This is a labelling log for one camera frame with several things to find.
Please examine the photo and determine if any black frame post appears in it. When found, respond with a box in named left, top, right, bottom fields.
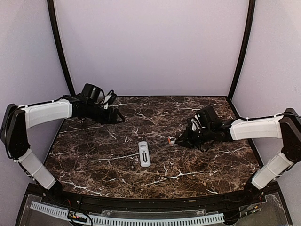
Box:
left=47, top=0, right=76, bottom=96
left=227, top=0, right=256, bottom=102

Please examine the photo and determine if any white remote control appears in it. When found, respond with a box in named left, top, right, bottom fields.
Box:
left=138, top=141, right=151, bottom=168

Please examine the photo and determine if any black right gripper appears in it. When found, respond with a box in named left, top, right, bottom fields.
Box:
left=175, top=125, right=214, bottom=150

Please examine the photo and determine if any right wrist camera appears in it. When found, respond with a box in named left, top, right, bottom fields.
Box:
left=187, top=116, right=203, bottom=131

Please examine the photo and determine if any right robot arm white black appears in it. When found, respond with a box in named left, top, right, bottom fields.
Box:
left=170, top=106, right=301, bottom=204

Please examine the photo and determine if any black left frame post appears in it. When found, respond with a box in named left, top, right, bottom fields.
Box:
left=47, top=0, right=76, bottom=96

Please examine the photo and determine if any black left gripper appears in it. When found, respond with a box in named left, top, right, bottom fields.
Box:
left=86, top=103, right=125, bottom=125

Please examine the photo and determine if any black front table rail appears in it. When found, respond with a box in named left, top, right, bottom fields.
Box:
left=28, top=185, right=266, bottom=213

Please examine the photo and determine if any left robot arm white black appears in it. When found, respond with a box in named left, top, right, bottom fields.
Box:
left=0, top=83, right=125, bottom=205

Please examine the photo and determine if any white slotted cable duct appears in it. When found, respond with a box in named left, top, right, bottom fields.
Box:
left=30, top=201, right=224, bottom=226

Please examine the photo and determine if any black right frame post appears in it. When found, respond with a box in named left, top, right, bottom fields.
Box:
left=227, top=0, right=256, bottom=102

